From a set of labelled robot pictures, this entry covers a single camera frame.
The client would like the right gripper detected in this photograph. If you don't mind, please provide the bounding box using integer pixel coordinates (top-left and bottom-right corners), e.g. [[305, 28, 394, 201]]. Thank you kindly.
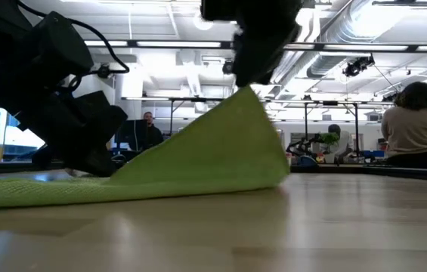
[[231, 0, 305, 88]]

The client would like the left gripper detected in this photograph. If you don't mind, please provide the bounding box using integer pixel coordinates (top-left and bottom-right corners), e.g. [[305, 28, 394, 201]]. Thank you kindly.
[[0, 67, 119, 178]]

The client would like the green microfiber towel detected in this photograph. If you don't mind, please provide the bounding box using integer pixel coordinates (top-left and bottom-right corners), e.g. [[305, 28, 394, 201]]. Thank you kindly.
[[0, 85, 290, 210]]

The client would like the black monitor on desk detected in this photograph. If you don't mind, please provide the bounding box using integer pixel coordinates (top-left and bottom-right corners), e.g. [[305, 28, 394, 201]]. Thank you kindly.
[[116, 119, 149, 151]]

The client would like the person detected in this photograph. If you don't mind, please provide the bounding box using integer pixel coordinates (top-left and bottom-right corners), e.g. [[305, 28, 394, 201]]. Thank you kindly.
[[326, 123, 354, 162], [380, 81, 427, 171], [141, 111, 165, 150]]

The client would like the dark-framed window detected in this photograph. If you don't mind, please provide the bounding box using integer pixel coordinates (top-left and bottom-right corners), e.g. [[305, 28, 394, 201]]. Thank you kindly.
[[0, 90, 48, 163]]

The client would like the black ceiling spotlight cluster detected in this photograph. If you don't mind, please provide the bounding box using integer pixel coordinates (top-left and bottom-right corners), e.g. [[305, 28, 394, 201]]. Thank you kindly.
[[343, 54, 376, 78]]

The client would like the green background potted plant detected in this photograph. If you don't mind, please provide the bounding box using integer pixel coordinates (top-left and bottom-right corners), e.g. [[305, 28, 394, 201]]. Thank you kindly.
[[318, 131, 341, 152]]

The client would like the small blue rounded object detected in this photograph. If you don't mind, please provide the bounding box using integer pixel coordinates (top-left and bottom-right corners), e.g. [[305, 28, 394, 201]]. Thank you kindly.
[[298, 155, 318, 168]]

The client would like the black ceiling camera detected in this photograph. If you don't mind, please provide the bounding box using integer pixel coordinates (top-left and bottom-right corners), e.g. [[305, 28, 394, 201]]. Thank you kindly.
[[221, 59, 236, 76]]

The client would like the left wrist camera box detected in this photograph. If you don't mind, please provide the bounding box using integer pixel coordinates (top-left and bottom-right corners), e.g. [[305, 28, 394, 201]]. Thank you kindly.
[[75, 90, 129, 131]]

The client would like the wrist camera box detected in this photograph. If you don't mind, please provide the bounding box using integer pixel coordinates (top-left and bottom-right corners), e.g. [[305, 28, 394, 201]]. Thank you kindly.
[[75, 90, 129, 131], [200, 0, 239, 23]]

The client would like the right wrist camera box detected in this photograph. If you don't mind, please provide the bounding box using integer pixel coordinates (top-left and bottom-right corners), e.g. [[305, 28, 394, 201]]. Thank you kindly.
[[200, 0, 239, 23]]

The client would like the black background gantry frame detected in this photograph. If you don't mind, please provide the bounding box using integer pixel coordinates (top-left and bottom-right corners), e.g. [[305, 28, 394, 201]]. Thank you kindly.
[[122, 96, 399, 133]]

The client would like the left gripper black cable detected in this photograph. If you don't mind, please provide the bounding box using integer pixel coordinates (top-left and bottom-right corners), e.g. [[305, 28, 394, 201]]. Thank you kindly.
[[16, 0, 131, 76]]

